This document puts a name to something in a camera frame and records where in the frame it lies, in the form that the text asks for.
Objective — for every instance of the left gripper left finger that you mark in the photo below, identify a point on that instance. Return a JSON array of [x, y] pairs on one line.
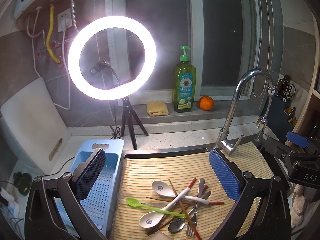
[[86, 173]]

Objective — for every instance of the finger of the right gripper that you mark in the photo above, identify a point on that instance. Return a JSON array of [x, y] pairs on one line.
[[298, 138], [279, 150]]

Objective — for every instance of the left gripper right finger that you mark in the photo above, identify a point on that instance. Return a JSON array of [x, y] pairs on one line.
[[228, 174]]

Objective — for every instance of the green plastic spoon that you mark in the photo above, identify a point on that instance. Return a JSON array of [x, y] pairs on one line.
[[135, 203]]

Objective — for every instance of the white ceramic spoon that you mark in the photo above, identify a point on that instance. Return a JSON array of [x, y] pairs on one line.
[[151, 219], [165, 190]]

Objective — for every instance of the gloved right hand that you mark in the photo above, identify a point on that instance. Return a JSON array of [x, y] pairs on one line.
[[299, 204]]

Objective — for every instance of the blue plastic drain basket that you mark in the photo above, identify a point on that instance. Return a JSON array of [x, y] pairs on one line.
[[100, 203]]

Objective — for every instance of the striped yellow dish cloth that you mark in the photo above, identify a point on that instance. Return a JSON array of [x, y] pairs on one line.
[[138, 175]]

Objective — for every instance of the white cutting board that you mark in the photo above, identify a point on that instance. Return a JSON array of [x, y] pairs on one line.
[[33, 128]]

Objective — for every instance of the orange fruit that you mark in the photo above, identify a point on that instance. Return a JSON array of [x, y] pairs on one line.
[[206, 103]]

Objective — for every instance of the yellow sponge cloth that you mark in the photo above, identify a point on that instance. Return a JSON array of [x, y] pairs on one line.
[[157, 108]]

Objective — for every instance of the green dish soap bottle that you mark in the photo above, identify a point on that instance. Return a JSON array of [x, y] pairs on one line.
[[185, 82]]

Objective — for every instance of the white wall socket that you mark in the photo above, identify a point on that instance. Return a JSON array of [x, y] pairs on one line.
[[64, 20]]

